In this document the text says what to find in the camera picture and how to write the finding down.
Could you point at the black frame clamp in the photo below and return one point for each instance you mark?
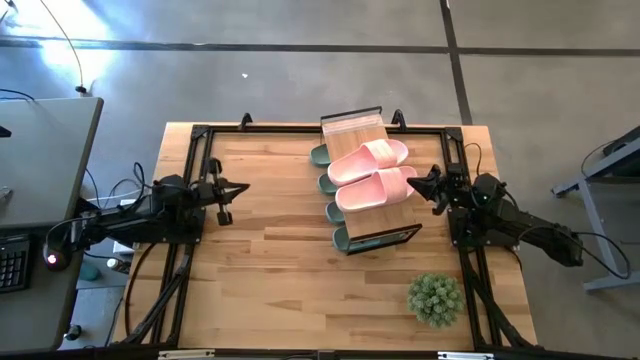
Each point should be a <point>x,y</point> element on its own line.
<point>398,119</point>
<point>245,121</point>

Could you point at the silver table edge bracket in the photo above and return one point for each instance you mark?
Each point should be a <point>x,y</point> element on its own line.
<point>465,355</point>
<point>185,354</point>

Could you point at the wooden shelf black metal frame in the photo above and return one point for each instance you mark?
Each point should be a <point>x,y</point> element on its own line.
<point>380,220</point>

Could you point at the small black knob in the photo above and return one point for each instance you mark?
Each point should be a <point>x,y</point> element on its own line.
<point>73,332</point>

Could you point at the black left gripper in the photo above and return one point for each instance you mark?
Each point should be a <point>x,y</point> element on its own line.
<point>212,190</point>

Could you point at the pink rubber slide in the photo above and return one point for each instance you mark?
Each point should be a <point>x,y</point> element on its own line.
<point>372,190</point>
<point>365,160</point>

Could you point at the grey side table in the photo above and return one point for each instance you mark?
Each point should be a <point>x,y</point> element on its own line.
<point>600,165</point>

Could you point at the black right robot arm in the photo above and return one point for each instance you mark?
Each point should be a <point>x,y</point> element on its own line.
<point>525,225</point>

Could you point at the grey desk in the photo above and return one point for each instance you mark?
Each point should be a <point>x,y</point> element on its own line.
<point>40,160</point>

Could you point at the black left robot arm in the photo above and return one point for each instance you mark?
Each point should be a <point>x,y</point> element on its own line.
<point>125,220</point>

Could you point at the round green artificial plant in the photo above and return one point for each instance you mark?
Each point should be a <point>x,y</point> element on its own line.
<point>435,300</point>

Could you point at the black keyboard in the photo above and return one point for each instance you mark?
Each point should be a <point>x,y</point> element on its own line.
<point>12,265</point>

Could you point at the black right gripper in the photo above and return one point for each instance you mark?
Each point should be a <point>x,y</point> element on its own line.
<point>452,182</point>

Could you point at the small teal object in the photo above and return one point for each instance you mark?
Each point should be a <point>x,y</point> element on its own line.
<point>90,272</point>

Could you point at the black aluminium table frame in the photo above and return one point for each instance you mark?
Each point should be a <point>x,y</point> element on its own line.
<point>275,129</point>

